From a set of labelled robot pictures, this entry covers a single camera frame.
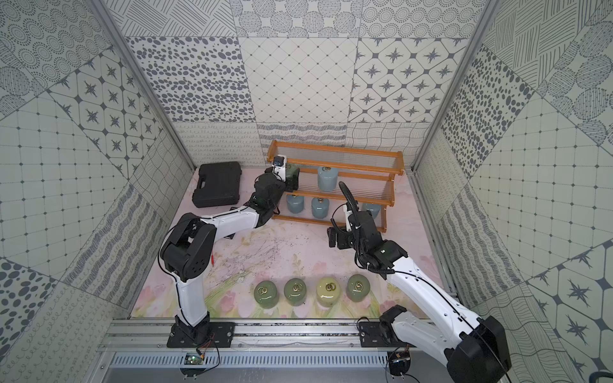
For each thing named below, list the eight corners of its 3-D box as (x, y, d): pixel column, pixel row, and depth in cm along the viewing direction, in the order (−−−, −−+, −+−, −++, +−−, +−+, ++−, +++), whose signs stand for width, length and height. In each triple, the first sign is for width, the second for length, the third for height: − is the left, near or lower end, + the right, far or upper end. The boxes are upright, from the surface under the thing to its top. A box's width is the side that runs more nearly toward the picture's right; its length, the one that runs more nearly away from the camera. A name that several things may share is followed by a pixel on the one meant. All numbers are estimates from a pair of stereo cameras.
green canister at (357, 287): (347, 302, 83) (350, 294, 76) (345, 282, 87) (348, 273, 80) (366, 302, 83) (371, 294, 76) (364, 282, 87) (368, 273, 80)
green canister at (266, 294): (258, 308, 81) (252, 301, 74) (261, 288, 86) (256, 279, 79) (277, 308, 81) (274, 301, 74) (279, 288, 86) (276, 279, 79)
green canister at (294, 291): (282, 299, 83) (279, 291, 76) (294, 282, 87) (292, 273, 80) (298, 310, 81) (296, 303, 74) (309, 293, 84) (308, 285, 77)
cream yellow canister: (316, 307, 82) (316, 299, 74) (316, 286, 86) (316, 277, 78) (338, 307, 82) (341, 299, 74) (337, 286, 86) (339, 277, 78)
